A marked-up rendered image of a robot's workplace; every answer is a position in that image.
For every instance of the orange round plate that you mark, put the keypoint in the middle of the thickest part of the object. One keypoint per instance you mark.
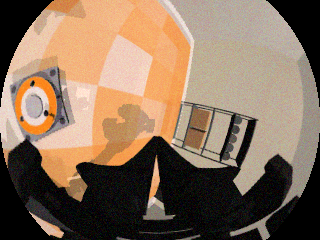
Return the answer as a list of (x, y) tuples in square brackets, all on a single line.
[(44, 90)]

